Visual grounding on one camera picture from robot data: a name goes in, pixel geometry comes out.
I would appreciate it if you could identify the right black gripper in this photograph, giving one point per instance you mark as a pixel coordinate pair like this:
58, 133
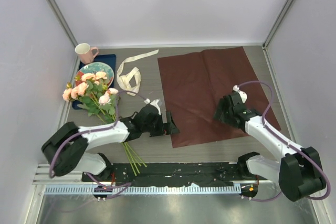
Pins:
221, 106

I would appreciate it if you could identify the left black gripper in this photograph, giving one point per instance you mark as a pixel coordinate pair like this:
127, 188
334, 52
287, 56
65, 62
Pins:
161, 129

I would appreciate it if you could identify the red wrapping paper sheet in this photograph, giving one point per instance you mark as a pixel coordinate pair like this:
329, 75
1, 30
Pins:
195, 79

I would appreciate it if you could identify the pink fake flower bouquet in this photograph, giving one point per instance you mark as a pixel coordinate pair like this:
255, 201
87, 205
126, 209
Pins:
99, 100

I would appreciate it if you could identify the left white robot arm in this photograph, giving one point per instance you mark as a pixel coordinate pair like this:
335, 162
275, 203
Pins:
67, 150

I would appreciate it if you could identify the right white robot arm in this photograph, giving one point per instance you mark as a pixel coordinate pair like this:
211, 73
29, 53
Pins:
297, 170

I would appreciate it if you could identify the cream ribbon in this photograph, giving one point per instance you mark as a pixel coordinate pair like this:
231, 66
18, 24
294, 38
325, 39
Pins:
131, 81

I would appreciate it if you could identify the red and teal plate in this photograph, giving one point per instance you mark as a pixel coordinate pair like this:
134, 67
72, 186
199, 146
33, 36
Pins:
94, 68

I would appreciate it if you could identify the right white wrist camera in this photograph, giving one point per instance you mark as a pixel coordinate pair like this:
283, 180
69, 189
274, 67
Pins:
242, 94

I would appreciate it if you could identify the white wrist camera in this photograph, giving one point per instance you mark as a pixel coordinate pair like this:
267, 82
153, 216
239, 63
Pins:
242, 94
155, 103

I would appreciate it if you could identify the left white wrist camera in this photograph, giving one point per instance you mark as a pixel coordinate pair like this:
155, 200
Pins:
155, 103

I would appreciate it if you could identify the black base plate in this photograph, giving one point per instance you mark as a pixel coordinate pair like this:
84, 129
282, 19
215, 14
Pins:
178, 174

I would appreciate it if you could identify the perforated metal rail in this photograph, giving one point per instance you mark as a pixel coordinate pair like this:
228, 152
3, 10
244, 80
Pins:
94, 189

